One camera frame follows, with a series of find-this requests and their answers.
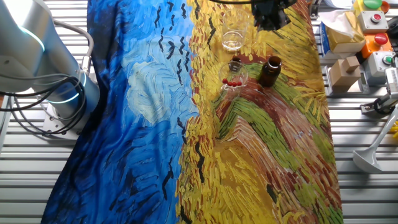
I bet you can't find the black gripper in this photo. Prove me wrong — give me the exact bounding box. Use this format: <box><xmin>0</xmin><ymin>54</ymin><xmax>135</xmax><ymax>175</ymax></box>
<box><xmin>251</xmin><ymin>0</ymin><xmax>299</xmax><ymax>32</ymax></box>

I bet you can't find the clear beaker with liquid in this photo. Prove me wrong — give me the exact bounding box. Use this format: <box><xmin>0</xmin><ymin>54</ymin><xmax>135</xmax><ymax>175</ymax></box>
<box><xmin>221</xmin><ymin>8</ymin><xmax>251</xmax><ymax>52</ymax></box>

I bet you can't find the clear dropper beaker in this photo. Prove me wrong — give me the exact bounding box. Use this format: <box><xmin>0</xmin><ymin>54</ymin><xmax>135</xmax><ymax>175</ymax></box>
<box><xmin>218</xmin><ymin>60</ymin><xmax>249</xmax><ymax>101</ymax></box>

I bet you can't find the brown glass bottle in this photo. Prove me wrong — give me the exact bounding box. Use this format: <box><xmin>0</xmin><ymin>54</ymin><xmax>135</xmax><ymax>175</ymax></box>
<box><xmin>257</xmin><ymin>55</ymin><xmax>283</xmax><ymax>88</ymax></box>

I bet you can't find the white paper sheet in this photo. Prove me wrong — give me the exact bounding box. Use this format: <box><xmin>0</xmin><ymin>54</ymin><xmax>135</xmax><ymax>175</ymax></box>
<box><xmin>323</xmin><ymin>0</ymin><xmax>354</xmax><ymax>9</ymax></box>

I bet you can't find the tissue paper pack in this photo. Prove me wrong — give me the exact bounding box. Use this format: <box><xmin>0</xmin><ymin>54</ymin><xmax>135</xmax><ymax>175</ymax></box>
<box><xmin>319</xmin><ymin>9</ymin><xmax>367</xmax><ymax>60</ymax></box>

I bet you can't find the small cardboard box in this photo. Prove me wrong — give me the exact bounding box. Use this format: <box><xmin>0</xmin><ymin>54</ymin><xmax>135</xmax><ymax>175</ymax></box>
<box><xmin>328</xmin><ymin>58</ymin><xmax>361</xmax><ymax>88</ymax></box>

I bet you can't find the small wooden block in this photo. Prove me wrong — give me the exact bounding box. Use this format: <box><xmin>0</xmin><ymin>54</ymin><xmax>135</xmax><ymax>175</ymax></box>
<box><xmin>341</xmin><ymin>55</ymin><xmax>361</xmax><ymax>73</ymax></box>

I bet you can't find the grey box red button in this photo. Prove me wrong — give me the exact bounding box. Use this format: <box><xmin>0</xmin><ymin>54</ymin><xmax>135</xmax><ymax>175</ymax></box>
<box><xmin>356</xmin><ymin>11</ymin><xmax>390</xmax><ymax>35</ymax></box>

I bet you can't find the yellow box green button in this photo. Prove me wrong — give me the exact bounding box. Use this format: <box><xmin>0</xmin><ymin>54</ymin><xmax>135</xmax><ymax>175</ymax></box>
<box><xmin>354</xmin><ymin>0</ymin><xmax>384</xmax><ymax>14</ymax></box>

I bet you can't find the orange box red button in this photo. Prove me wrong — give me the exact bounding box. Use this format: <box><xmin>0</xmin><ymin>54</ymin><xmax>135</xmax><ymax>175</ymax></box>
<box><xmin>360</xmin><ymin>32</ymin><xmax>394</xmax><ymax>60</ymax></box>

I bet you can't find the grey box green button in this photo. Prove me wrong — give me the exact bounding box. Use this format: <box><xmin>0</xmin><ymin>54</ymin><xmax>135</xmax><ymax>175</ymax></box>
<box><xmin>363</xmin><ymin>51</ymin><xmax>396</xmax><ymax>78</ymax></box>

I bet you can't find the painted wheatfield print cloth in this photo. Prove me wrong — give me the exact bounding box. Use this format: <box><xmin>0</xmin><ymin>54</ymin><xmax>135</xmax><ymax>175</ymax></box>
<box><xmin>40</xmin><ymin>0</ymin><xmax>345</xmax><ymax>224</ymax></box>

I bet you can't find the silver depth camera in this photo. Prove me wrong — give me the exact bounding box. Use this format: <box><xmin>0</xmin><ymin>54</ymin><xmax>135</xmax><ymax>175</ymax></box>
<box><xmin>384</xmin><ymin>67</ymin><xmax>398</xmax><ymax>96</ymax></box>

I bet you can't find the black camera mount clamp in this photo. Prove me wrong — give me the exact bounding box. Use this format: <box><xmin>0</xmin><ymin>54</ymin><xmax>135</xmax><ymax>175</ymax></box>
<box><xmin>359</xmin><ymin>92</ymin><xmax>398</xmax><ymax>116</ymax></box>

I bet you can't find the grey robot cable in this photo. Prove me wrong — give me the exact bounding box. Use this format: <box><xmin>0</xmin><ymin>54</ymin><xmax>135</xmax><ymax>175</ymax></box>
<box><xmin>52</xmin><ymin>19</ymin><xmax>95</xmax><ymax>77</ymax></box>

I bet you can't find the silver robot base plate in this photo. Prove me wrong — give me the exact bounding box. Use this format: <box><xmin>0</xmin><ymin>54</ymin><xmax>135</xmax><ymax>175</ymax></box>
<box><xmin>41</xmin><ymin>102</ymin><xmax>82</xmax><ymax>141</ymax></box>

